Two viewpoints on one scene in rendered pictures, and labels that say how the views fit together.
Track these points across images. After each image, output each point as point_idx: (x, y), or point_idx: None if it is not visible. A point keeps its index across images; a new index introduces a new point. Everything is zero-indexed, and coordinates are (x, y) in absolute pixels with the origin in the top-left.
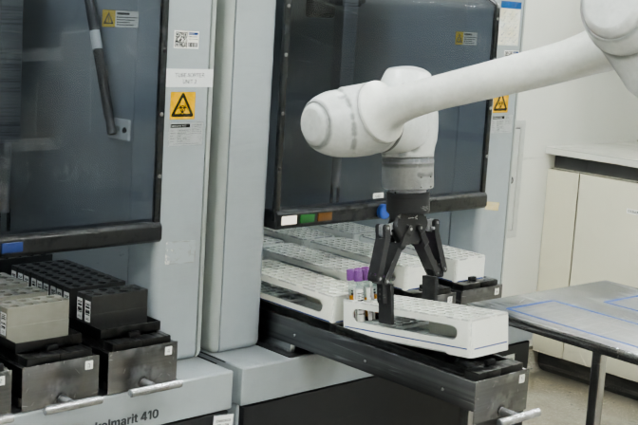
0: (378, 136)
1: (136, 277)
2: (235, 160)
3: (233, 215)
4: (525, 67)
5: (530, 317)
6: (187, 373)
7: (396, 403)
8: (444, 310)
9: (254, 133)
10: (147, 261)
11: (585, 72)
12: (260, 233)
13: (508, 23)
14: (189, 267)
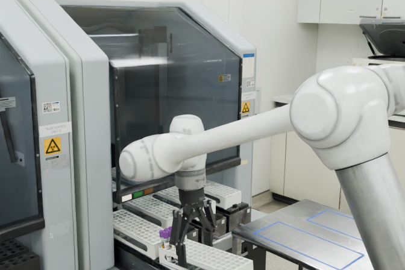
0: (167, 170)
1: (35, 244)
2: (91, 170)
3: (92, 200)
4: (255, 128)
5: (266, 240)
6: None
7: None
8: (216, 260)
9: (102, 152)
10: (40, 237)
11: (293, 129)
12: (110, 207)
13: (247, 65)
14: (67, 236)
